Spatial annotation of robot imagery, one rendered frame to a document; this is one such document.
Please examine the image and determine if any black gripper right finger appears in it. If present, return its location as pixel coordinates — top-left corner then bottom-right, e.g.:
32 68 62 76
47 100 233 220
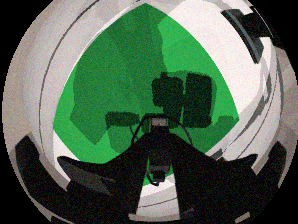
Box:
170 133 258 213

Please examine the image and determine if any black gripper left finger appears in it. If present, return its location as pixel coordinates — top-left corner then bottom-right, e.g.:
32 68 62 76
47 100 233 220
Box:
57 132 150 214

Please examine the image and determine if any green circuit board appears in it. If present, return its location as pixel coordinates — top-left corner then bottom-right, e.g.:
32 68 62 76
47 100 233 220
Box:
52 3 239 164

